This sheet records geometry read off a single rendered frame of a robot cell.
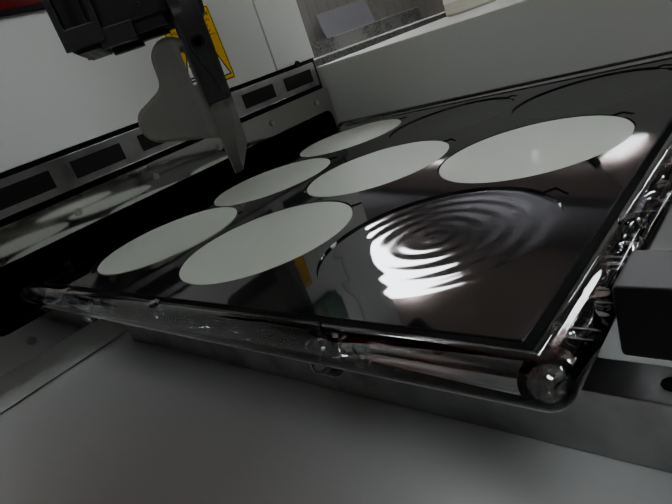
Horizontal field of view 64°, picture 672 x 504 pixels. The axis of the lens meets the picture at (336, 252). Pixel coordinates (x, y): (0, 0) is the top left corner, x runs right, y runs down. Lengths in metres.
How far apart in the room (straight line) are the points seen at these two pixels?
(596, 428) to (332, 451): 0.11
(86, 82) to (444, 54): 0.32
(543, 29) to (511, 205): 0.30
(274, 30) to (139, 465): 0.46
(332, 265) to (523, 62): 0.35
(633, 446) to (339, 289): 0.12
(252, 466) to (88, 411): 0.16
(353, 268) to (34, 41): 0.34
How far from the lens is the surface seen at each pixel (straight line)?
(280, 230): 0.30
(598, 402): 0.21
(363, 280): 0.21
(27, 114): 0.48
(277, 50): 0.63
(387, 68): 0.60
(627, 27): 0.51
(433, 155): 0.36
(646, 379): 0.21
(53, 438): 0.40
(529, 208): 0.23
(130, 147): 0.50
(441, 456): 0.24
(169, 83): 0.36
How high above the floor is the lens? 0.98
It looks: 20 degrees down
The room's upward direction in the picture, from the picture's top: 20 degrees counter-clockwise
